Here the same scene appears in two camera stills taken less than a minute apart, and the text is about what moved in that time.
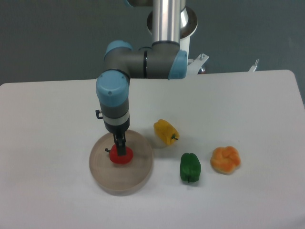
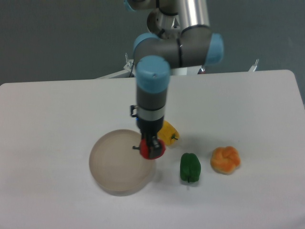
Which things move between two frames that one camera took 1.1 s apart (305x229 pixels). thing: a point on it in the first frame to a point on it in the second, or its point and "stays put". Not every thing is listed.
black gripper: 118,127 to 149,129
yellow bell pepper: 166,131 stays put
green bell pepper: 190,167 stays put
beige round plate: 123,179 stays put
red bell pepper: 113,153 to 145,149
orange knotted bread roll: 225,160 stays put
